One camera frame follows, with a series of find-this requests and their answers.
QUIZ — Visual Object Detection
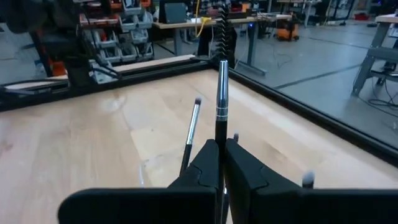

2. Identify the grey laptop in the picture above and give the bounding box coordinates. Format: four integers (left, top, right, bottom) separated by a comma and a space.
158, 0, 188, 24

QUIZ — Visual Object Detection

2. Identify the wooden top desk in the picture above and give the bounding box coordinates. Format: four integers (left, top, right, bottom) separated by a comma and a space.
154, 14, 293, 77

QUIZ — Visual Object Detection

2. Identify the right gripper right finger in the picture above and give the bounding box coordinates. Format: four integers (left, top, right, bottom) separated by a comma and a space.
224, 138, 302, 224

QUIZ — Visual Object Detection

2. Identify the orange floor machine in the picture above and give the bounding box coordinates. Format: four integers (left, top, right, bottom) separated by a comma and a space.
275, 19, 301, 42

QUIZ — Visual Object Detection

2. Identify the hanging yellow cable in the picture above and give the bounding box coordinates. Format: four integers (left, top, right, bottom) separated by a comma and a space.
194, 0, 213, 39

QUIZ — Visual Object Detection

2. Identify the grey legged work table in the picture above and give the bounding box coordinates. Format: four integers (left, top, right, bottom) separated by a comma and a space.
351, 14, 398, 97

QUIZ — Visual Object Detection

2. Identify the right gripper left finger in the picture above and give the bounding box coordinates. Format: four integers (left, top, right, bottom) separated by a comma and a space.
169, 139, 220, 190

